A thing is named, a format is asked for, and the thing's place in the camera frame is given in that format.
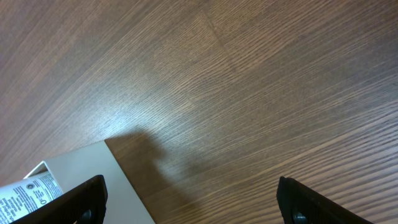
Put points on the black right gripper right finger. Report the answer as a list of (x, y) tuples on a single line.
[(300, 204)]

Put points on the white cardboard box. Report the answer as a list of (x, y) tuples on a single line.
[(73, 168)]

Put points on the white lotion tube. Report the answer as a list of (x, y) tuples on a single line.
[(26, 196)]

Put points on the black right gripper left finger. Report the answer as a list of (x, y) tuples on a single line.
[(84, 204)]

